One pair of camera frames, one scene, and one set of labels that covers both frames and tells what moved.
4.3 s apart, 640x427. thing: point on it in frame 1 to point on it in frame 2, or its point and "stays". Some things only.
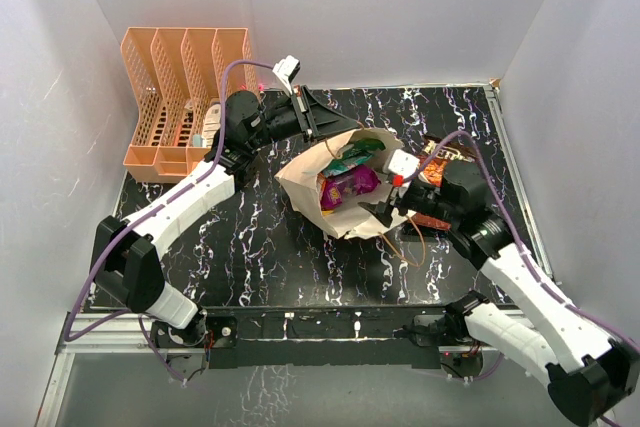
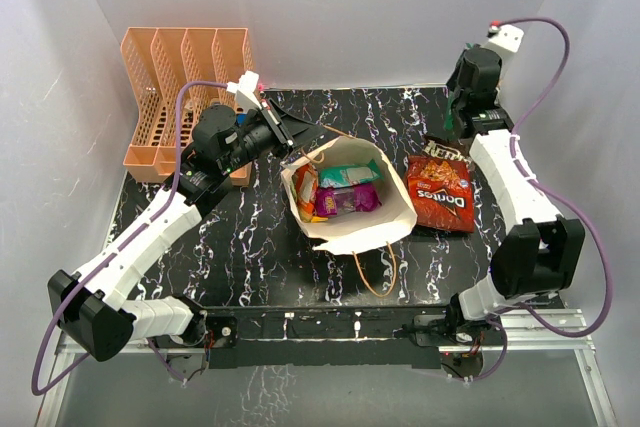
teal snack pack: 360,151 to 340,176
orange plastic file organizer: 176,75 stays
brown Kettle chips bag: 455,149 stays
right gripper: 382,211 to 451,84
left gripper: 320,121 to 291,130
